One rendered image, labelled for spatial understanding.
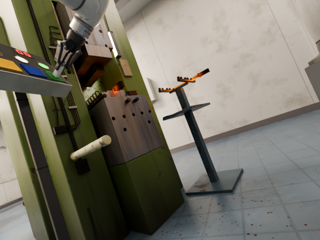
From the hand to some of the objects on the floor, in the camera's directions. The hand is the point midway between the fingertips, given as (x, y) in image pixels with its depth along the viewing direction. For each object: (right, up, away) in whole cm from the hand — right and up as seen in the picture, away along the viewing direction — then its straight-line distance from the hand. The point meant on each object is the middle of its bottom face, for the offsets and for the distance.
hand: (58, 70), depth 80 cm
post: (+19, -102, -13) cm, 104 cm away
